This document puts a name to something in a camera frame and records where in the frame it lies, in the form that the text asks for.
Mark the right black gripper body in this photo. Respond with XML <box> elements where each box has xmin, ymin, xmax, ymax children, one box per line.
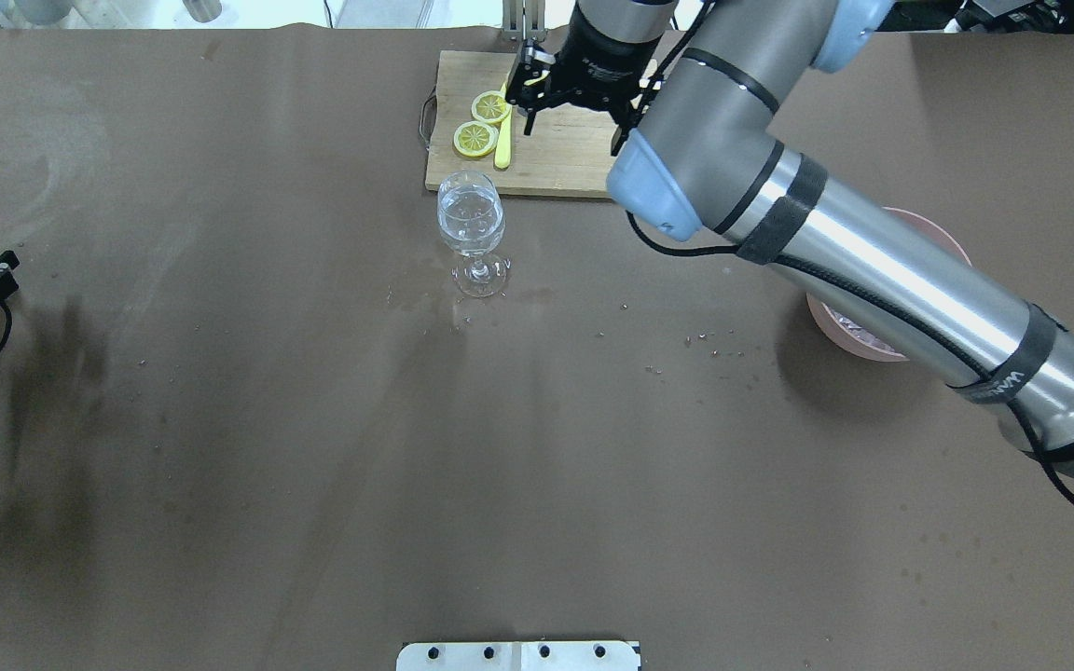
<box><xmin>537</xmin><ymin>27</ymin><xmax>659</xmax><ymax>117</ymax></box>

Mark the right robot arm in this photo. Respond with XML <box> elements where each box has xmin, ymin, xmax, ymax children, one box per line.
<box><xmin>506</xmin><ymin>1</ymin><xmax>1074</xmax><ymax>479</ymax></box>

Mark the clear wine glass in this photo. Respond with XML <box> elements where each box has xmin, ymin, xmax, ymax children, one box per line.
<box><xmin>436</xmin><ymin>170</ymin><xmax>510</xmax><ymax>298</ymax></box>

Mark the pink bowl of ice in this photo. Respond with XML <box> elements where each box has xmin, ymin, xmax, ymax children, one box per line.
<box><xmin>806</xmin><ymin>207</ymin><xmax>971</xmax><ymax>363</ymax></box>

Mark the lemon slice middle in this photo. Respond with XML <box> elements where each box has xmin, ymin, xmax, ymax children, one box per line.
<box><xmin>470</xmin><ymin>90</ymin><xmax>511</xmax><ymax>126</ymax></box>

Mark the lemon slice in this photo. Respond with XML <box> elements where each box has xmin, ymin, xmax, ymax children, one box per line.
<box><xmin>470</xmin><ymin>90</ymin><xmax>511</xmax><ymax>126</ymax></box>
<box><xmin>451</xmin><ymin>120</ymin><xmax>500</xmax><ymax>158</ymax></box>

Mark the wooden cutting board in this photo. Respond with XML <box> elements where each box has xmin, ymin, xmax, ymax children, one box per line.
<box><xmin>425</xmin><ymin>50</ymin><xmax>615</xmax><ymax>199</ymax></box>

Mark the lemon slice bottom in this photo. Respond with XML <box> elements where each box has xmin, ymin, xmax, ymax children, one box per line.
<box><xmin>451</xmin><ymin>120</ymin><xmax>500</xmax><ymax>158</ymax></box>

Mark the yellow plastic knife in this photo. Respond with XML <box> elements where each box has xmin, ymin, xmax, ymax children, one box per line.
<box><xmin>493</xmin><ymin>82</ymin><xmax>513</xmax><ymax>171</ymax></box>

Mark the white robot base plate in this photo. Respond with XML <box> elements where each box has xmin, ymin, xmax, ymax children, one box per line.
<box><xmin>395</xmin><ymin>638</ymin><xmax>644</xmax><ymax>670</ymax></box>

